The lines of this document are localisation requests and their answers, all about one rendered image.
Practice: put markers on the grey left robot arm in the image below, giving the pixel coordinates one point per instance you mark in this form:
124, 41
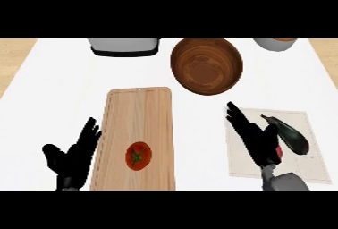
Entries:
69, 188

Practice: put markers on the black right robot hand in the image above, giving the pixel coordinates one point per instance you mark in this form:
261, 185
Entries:
256, 140

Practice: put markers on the dark purple eggplant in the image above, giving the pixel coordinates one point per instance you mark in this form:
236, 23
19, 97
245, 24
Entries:
292, 137

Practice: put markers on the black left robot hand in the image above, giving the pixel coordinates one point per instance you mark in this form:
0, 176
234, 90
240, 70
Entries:
72, 162

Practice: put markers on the brown wooden bowl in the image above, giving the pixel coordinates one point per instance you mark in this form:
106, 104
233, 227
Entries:
205, 67

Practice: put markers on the grey appliance with black base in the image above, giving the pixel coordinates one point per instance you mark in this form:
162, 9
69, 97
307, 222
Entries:
122, 46

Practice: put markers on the grey pot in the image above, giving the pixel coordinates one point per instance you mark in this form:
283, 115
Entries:
274, 45

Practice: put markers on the red tomato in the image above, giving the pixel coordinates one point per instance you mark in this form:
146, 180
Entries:
138, 156

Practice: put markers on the pale wooden cutting board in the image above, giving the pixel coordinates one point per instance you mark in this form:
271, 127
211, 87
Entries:
135, 119

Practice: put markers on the red bell pepper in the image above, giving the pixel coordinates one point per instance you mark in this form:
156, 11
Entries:
279, 151

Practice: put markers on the beige placemat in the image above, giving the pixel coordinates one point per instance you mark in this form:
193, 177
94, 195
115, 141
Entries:
307, 167

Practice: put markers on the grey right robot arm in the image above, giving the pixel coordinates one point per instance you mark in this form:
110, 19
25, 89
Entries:
284, 182

